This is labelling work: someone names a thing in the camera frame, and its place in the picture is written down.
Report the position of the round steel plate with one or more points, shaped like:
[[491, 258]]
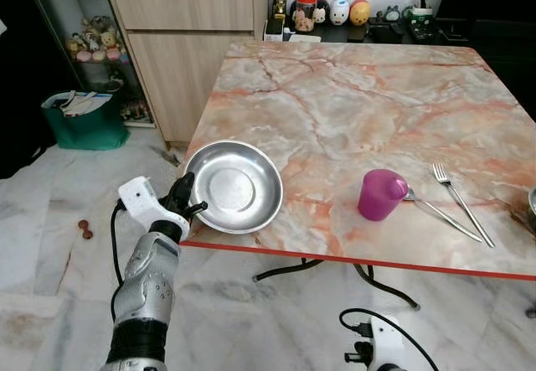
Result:
[[234, 187]]

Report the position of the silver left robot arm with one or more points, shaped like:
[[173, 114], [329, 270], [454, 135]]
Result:
[[146, 291]]

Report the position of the small brown floor object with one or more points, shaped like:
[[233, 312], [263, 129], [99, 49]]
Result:
[[85, 229]]

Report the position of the green bag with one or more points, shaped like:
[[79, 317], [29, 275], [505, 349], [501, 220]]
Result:
[[84, 128]]

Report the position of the light wooden cabinet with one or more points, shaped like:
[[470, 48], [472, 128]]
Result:
[[188, 61]]

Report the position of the steel bowl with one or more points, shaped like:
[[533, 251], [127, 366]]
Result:
[[533, 206]]

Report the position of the glass shelf with plush toys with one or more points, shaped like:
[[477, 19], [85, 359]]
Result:
[[96, 40]]

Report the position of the pink plastic cup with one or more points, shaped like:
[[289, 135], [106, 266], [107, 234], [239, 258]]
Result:
[[379, 195]]

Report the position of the marble pattern table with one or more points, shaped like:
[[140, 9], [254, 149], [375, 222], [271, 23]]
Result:
[[368, 103]]

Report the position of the jar with red lid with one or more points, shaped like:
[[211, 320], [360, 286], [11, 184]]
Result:
[[306, 12]]

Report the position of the steel fork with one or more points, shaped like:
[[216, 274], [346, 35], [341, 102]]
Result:
[[462, 203]]

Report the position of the white egg figure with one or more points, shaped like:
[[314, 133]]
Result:
[[339, 12]]

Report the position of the steel spoon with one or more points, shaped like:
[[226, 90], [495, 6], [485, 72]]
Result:
[[440, 214]]

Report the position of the yellow orange egg figure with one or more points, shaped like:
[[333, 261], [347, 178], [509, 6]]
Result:
[[360, 12]]

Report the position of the green pen holder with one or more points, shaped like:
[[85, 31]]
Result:
[[420, 23]]

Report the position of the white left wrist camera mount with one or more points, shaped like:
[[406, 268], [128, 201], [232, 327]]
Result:
[[141, 199]]

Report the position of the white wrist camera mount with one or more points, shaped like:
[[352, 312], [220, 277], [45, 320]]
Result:
[[388, 346], [141, 199]]

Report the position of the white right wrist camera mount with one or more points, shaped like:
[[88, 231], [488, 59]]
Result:
[[388, 346]]

